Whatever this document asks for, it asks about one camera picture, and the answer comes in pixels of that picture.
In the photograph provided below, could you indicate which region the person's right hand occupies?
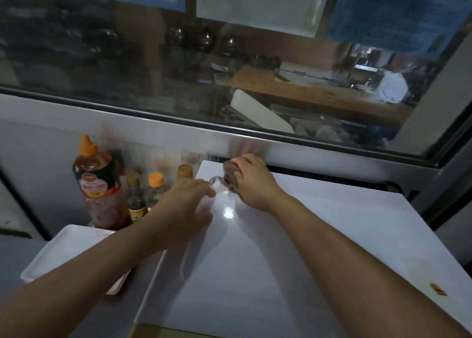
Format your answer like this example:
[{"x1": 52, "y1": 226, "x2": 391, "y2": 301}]
[{"x1": 230, "y1": 153, "x2": 292, "y2": 213}]

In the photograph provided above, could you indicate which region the person's left hand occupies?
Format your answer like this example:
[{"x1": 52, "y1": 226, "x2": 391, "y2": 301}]
[{"x1": 147, "y1": 179, "x2": 217, "y2": 252}]

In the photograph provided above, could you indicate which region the brown cleaning cloth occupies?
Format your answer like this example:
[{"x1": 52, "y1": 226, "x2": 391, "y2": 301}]
[{"x1": 209, "y1": 158, "x2": 242, "y2": 194}]

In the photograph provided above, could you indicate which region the dark sauce bottle orange cap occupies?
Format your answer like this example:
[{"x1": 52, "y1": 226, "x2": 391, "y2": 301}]
[{"x1": 144, "y1": 171, "x2": 167, "y2": 210}]

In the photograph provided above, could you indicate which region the clear bottle green label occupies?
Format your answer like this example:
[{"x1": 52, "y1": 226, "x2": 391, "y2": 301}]
[{"x1": 177, "y1": 163, "x2": 194, "y2": 182}]

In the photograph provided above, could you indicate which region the small green glass bottle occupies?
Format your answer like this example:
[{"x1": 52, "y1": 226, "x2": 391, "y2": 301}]
[{"x1": 126, "y1": 173, "x2": 148, "y2": 224}]

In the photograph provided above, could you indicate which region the white microwave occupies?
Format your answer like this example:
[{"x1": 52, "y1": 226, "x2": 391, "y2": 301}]
[{"x1": 129, "y1": 160, "x2": 472, "y2": 338}]

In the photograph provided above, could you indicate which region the red sauce bottle orange cap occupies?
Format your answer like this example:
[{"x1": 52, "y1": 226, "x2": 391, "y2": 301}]
[{"x1": 72, "y1": 134, "x2": 130, "y2": 231}]

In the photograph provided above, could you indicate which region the white rectangular plate orange print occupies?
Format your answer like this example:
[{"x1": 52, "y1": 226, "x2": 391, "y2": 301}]
[
  {"x1": 20, "y1": 224, "x2": 133, "y2": 294},
  {"x1": 106, "y1": 273, "x2": 133, "y2": 296}
]

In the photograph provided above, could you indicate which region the person's left forearm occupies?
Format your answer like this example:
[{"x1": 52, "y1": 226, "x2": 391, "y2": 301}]
[{"x1": 0, "y1": 216, "x2": 163, "y2": 338}]

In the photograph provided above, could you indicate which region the person's right forearm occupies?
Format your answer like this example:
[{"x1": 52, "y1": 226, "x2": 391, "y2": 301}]
[{"x1": 274, "y1": 195, "x2": 472, "y2": 338}]

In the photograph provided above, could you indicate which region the stainless steel table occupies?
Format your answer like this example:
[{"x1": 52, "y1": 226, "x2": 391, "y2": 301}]
[{"x1": 70, "y1": 252, "x2": 167, "y2": 338}]

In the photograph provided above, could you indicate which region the wooden worktable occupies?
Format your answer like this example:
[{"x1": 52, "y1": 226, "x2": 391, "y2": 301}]
[{"x1": 225, "y1": 67, "x2": 413, "y2": 127}]

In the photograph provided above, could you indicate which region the plain white paper notice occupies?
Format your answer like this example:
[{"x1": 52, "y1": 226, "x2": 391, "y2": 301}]
[{"x1": 195, "y1": 0, "x2": 332, "y2": 39}]

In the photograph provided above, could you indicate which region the black power cord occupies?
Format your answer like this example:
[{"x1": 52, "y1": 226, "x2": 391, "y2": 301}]
[{"x1": 383, "y1": 181, "x2": 419, "y2": 202}]

